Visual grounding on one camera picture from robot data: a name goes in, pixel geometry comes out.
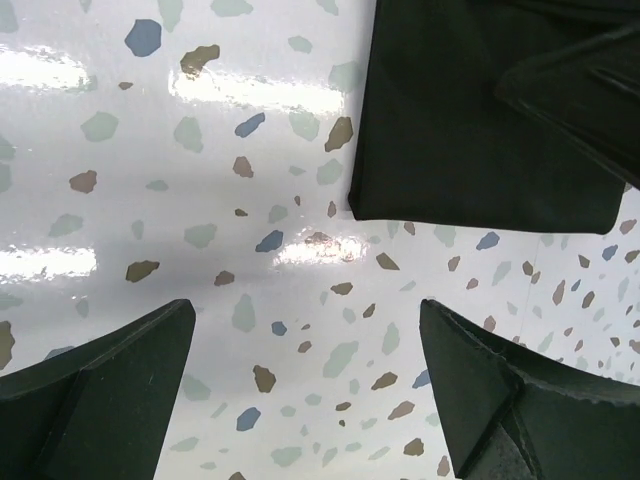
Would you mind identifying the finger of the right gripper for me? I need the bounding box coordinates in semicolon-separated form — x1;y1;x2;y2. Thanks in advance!
495;22;639;188

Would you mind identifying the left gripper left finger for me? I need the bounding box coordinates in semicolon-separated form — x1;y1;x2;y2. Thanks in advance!
1;299;196;480

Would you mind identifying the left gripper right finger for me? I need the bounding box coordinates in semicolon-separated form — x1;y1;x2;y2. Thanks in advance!
420;300;639;480

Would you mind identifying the black t shirt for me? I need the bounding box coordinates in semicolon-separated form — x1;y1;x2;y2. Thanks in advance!
348;1;639;234

